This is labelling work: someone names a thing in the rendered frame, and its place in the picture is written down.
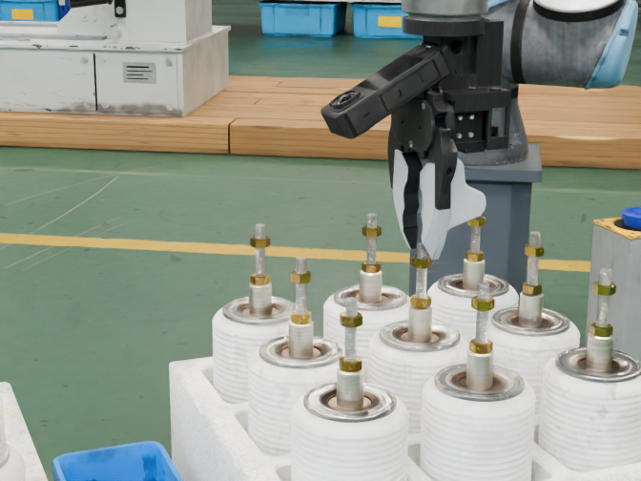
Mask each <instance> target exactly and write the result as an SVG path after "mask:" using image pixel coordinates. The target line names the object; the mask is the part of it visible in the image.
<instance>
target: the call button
mask: <svg viewBox="0 0 641 481"><path fill-rule="evenodd" d="M621 219H622V220H624V224H625V225H627V226H629V227H634V228H641V207H628V208H625V209H623V210H622V211H621Z"/></svg>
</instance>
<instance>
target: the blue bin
mask: <svg viewBox="0 0 641 481"><path fill-rule="evenodd" d="M52 474H53V477H54V480H55V481H184V480H183V479H182V477H181V475H180V474H179V472H178V470H177V469H176V466H175V465H174V463H173V461H172V459H171V458H170V456H169V454H168V453H167V451H166V450H165V449H164V447H163V446H162V445H161V444H160V443H157V442H155V441H144V442H137V443H131V444H125V445H119V446H112V447H106V448H101V449H94V450H82V451H77V452H70V453H65V454H61V455H59V456H57V457H56V458H55V459H54V460H53V461H52Z"/></svg>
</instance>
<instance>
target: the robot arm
mask: <svg viewBox="0 0 641 481"><path fill-rule="evenodd" d="M402 11H403V12H404V13H406V14H408V15H407V16H404V17H403V32H404V33H408V34H414V35H422V36H423V43H422V45H417V46H416V47H414V48H413V49H411V50H410V51H408V52H406V53H404V54H403V55H401V56H400V57H398V58H397V59H395V60H394V61H392V62H391V63H389V64H388V65H386V66H385V67H383V68H382V69H380V70H379V71H377V72H376V73H374V74H372V75H371V76H369V77H368V78H366V79H365V80H364V81H362V82H361V83H359V84H358V85H356V86H355V87H353V88H352V89H350V90H348V91H345V92H344V93H342V94H340V95H338V96H337V97H335V98H334V99H333V100H331V101H330V103H329V104H327V105H326V106H324V107H323V108H321V110H320V112H321V115H322V117H323V119H324V120H325V122H326V124H327V126H328V128H329V130H330V132H331V133H332V134H335V135H338V136H343V137H346V138H349V139H354V138H355V137H357V136H360V135H362V134H364V133H365V132H367V131H368V130H369V129H371V128H372V127H374V125H375V124H377V123H378V122H380V121H381V120H383V119H384V118H386V117H387V116H389V115H391V125H390V130H389V135H388V144H387V155H388V167H389V176H390V186H391V189H392V190H393V199H394V205H395V209H396V213H397V217H398V221H399V225H400V229H401V232H402V234H403V237H404V239H405V242H406V244H407V246H408V247H409V248H410V249H415V248H416V247H417V236H418V222H417V215H418V214H420V213H422V221H423V232H422V237H421V241H422V243H423V245H424V248H425V250H426V251H427V253H428V255H429V257H430V259H432V260H438V259H439V257H440V255H441V253H442V250H443V248H444V245H445V239H446V233H447V231H448V230H449V229H450V228H452V227H455V226H457V225H459V224H461V223H464V222H466V221H468V220H472V219H474V218H476V217H479V216H480V215H482V214H483V212H484V211H485V208H486V197H485V195H484V194H483V193H482V192H480V191H478V190H476V189H474V188H471V187H469V186H468V185H467V184H466V183H465V167H464V165H465V166H497V165H508V164H513V163H518V162H521V161H524V160H526V159H527V153H528V140H527V133H526V130H525V126H524V122H523V119H522V116H521V112H520V108H519V105H518V91H519V84H529V85H544V86H558V87H573V88H585V89H584V90H588V89H611V88H614V87H616V86H617V85H618V84H619V83H620V82H621V80H622V79H623V76H624V74H625V71H626V68H627V66H628V62H629V58H630V54H631V47H632V42H633V38H634V34H635V28H636V22H637V14H638V5H637V3H636V2H635V1H631V0H402Z"/></svg>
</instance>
